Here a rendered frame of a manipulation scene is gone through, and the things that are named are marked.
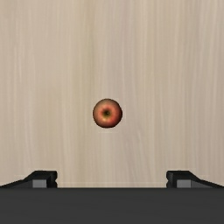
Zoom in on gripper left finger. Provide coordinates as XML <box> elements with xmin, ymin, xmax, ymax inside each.
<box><xmin>0</xmin><ymin>170</ymin><xmax>59</xmax><ymax>189</ymax></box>

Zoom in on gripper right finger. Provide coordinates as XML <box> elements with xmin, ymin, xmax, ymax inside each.
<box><xmin>165</xmin><ymin>170</ymin><xmax>224</xmax><ymax>189</ymax></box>

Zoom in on red apple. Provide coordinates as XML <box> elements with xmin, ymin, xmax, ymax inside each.
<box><xmin>92</xmin><ymin>98</ymin><xmax>123</xmax><ymax>129</ymax></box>

